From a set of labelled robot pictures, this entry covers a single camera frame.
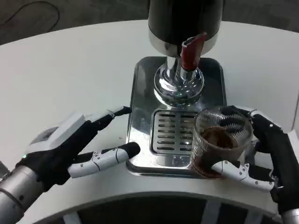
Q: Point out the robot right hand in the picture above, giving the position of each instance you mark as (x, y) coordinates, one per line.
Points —
(285, 158)

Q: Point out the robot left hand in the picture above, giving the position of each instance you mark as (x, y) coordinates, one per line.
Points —
(56, 154)

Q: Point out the clear ribbed glass cup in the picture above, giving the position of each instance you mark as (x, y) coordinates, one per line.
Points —
(217, 144)

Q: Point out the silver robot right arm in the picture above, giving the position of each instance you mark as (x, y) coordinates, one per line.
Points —
(292, 215)

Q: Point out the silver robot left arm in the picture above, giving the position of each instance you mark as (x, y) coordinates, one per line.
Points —
(16, 186)

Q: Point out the steel drip tray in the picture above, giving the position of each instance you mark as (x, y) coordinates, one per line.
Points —
(140, 98)

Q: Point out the slotted steel grid plate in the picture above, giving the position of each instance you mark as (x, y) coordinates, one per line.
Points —
(172, 130)

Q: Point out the black steel drink dispenser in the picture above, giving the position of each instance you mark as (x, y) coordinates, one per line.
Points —
(177, 21)

